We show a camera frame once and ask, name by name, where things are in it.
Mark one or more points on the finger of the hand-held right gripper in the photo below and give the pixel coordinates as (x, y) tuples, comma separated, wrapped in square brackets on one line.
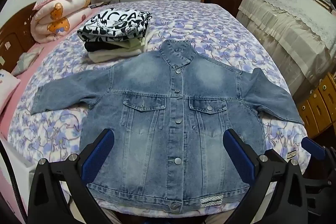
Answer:
[(313, 148)]

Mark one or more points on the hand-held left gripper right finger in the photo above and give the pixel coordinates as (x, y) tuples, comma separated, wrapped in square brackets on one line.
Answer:
[(239, 155)]

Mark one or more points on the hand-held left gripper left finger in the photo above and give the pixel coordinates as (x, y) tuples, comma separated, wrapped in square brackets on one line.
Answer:
[(98, 153)]

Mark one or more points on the blue denim jacket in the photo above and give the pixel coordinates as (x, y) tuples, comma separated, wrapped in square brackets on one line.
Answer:
[(147, 87)]

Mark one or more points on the wooden drawer cabinet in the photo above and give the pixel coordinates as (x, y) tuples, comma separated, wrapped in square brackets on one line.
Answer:
[(320, 106)]

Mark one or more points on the cream folded garment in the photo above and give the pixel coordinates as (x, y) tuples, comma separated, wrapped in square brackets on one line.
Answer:
[(110, 56)]

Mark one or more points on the white pillow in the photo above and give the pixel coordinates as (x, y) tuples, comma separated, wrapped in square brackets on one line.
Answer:
[(8, 90)]

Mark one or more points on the light green folded garment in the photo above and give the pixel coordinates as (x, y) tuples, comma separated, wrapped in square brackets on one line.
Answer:
[(132, 44)]

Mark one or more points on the grey cloth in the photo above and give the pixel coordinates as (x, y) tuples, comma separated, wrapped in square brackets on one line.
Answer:
[(26, 61)]

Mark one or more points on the pink bed sheet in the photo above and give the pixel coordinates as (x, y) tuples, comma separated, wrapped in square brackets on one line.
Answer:
[(55, 44)]

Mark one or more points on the lace covered furniture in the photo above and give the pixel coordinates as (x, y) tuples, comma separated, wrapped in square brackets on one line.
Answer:
[(283, 27)]

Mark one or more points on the black white printed folded garment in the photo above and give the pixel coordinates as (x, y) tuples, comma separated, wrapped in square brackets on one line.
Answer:
[(115, 24)]

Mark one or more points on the purple floral blanket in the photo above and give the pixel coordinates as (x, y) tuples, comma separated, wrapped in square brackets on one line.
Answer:
[(210, 27)]

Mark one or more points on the pink bear print quilt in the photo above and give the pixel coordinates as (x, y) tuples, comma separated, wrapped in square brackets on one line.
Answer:
[(60, 16)]

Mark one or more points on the brown wooden headboard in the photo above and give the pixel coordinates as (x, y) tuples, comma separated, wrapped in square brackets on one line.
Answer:
[(15, 37)]

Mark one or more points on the small dark object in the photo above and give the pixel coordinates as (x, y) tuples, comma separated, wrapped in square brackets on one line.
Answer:
[(94, 6)]

